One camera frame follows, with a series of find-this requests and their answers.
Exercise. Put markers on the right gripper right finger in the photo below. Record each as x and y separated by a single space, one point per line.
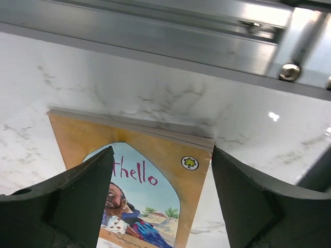
262 211

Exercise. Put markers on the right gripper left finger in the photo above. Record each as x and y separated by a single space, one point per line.
63 211

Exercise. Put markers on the brown cover book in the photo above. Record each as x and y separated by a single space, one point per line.
157 176

